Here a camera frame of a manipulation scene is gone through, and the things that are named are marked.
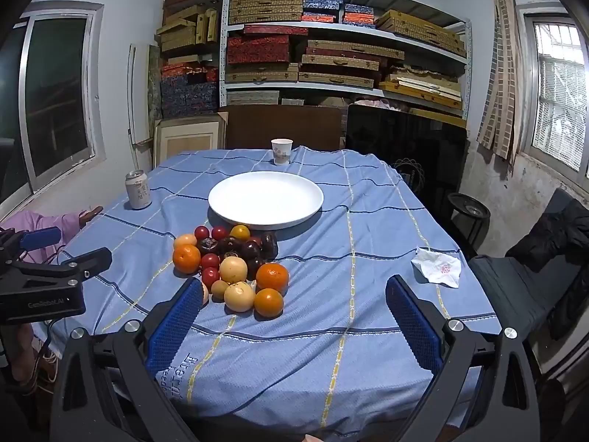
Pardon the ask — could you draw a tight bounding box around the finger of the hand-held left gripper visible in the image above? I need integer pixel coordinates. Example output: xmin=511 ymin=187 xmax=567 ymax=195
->
xmin=20 ymin=227 xmax=63 ymax=252
xmin=59 ymin=247 xmax=114 ymax=283

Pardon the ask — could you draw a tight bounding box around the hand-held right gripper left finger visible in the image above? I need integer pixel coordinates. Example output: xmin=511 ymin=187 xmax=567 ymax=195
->
xmin=48 ymin=276 xmax=204 ymax=442

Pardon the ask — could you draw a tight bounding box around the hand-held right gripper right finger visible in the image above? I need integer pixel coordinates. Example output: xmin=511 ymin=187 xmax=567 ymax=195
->
xmin=385 ymin=275 xmax=541 ymax=442

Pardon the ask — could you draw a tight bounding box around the orange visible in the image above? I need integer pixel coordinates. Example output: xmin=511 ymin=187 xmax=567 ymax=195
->
xmin=256 ymin=262 xmax=290 ymax=293
xmin=253 ymin=288 xmax=284 ymax=318
xmin=173 ymin=244 xmax=202 ymax=273

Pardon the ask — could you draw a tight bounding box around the white round plate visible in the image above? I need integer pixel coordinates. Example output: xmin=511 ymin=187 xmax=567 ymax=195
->
xmin=208 ymin=171 xmax=324 ymax=231

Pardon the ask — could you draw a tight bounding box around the person's left forearm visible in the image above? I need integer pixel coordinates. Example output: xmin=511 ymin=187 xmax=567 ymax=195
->
xmin=8 ymin=322 xmax=40 ymax=383

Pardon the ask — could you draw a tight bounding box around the pink cloth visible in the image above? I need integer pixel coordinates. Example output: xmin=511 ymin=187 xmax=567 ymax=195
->
xmin=0 ymin=210 xmax=86 ymax=263

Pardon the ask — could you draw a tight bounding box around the brown wooden chair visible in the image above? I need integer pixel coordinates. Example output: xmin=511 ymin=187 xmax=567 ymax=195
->
xmin=79 ymin=206 xmax=104 ymax=228

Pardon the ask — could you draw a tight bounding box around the crumpled white tissue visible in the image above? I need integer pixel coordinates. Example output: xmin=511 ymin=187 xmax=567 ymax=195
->
xmin=411 ymin=247 xmax=462 ymax=288

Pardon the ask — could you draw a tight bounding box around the beige drink can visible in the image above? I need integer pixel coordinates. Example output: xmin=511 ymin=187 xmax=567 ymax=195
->
xmin=125 ymin=170 xmax=152 ymax=211

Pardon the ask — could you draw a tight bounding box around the black chair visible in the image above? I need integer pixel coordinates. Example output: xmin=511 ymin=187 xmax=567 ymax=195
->
xmin=467 ymin=189 xmax=589 ymax=337

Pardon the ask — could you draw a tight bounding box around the blue checked tablecloth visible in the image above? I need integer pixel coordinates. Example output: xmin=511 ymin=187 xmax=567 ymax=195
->
xmin=46 ymin=146 xmax=502 ymax=442

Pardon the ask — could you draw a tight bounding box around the round black stool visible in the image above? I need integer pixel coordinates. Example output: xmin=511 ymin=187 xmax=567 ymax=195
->
xmin=447 ymin=192 xmax=491 ymax=245

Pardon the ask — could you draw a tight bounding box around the white framed sliding window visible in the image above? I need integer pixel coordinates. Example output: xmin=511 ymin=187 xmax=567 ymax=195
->
xmin=0 ymin=2 xmax=104 ymax=222

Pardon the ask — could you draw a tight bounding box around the black jacket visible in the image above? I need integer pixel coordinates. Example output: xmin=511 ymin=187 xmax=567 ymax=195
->
xmin=506 ymin=198 xmax=589 ymax=339

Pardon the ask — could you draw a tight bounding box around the white leaning board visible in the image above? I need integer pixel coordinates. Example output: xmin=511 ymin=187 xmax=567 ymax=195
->
xmin=126 ymin=43 xmax=159 ymax=171

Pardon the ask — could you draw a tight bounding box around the black glossy panel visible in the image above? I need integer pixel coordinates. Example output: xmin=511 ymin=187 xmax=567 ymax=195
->
xmin=345 ymin=104 xmax=470 ymax=240

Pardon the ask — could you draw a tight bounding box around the pile of blue patterned boxes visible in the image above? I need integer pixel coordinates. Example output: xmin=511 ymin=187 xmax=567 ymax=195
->
xmin=160 ymin=62 xmax=220 ymax=119

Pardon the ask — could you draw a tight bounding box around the white paper cup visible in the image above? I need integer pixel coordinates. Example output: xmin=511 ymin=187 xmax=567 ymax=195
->
xmin=271 ymin=138 xmax=294 ymax=166

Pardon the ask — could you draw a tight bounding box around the brown board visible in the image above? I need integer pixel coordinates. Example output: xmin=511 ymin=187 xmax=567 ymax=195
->
xmin=225 ymin=105 xmax=348 ymax=152

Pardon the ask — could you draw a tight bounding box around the white metal shelf rack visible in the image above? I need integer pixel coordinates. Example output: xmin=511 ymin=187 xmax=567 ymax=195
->
xmin=220 ymin=0 xmax=472 ymax=132

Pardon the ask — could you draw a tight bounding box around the pile of tan woven boxes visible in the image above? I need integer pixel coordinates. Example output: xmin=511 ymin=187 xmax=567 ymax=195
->
xmin=156 ymin=0 xmax=226 ymax=58

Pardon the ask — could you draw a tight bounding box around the beige checked curtain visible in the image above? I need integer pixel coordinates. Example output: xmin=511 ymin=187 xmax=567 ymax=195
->
xmin=476 ymin=0 xmax=518 ymax=166

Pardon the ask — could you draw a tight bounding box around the window with metal grille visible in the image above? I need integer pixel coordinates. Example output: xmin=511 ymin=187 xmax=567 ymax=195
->
xmin=515 ymin=4 xmax=589 ymax=171

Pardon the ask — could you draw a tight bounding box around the row of flat gift boxes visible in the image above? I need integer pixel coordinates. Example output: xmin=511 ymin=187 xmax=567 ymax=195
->
xmin=226 ymin=0 xmax=468 ymax=116

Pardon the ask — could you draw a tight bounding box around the beige picture frame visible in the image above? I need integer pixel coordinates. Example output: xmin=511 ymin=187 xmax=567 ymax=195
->
xmin=153 ymin=113 xmax=228 ymax=166

